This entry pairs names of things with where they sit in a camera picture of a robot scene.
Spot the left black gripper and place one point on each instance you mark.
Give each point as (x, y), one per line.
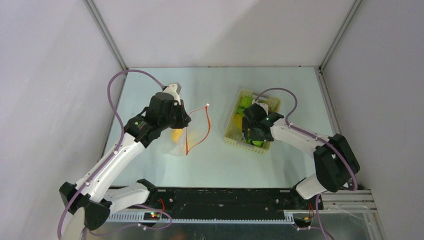
(185, 119)

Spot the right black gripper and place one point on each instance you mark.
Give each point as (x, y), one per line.
(251, 131)

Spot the green watermelon toy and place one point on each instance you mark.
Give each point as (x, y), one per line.
(256, 143)

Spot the yellow banana toy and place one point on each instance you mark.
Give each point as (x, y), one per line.
(238, 121)

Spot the green bitter gourd toy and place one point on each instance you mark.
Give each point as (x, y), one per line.
(240, 111)

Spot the yellow lemon toy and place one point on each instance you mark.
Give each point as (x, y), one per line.
(176, 134)

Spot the clear zip top bag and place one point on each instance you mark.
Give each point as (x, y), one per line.
(193, 135)

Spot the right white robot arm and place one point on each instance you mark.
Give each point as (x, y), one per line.
(334, 161)

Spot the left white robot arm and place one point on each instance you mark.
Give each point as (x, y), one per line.
(92, 193)

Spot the cream plastic basket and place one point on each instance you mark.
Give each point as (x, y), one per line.
(233, 135)

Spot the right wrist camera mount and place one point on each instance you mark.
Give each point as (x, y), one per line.
(263, 104)

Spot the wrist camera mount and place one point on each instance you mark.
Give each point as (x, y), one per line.
(263, 104)
(174, 90)

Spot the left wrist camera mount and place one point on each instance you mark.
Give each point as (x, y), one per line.
(174, 90)

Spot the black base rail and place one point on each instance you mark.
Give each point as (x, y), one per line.
(227, 204)

